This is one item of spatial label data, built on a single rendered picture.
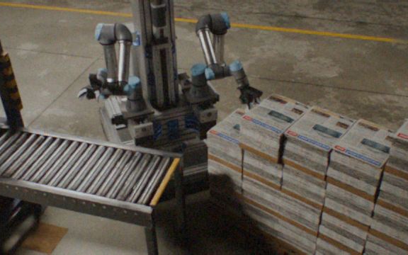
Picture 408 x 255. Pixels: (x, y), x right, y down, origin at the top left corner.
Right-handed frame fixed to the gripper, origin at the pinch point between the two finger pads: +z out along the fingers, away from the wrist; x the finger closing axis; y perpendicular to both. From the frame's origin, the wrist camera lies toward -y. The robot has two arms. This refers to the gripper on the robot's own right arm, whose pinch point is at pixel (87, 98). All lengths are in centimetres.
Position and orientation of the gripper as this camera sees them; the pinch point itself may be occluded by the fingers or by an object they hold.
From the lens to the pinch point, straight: 294.4
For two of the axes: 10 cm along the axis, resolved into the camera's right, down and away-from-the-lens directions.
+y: -1.1, 8.1, 5.8
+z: -0.9, 5.7, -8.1
